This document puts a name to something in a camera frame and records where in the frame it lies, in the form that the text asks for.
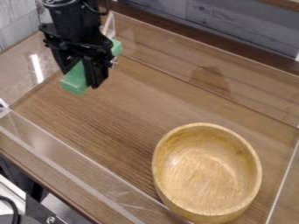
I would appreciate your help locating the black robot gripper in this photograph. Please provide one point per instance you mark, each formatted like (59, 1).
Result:
(75, 22)

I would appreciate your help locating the brown wooden bowl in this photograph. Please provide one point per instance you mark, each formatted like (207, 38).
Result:
(207, 173)

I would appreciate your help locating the clear acrylic corner bracket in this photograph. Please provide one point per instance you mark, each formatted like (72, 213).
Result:
(108, 27)

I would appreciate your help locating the green rectangular block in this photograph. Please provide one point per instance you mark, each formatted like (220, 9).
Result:
(105, 53)

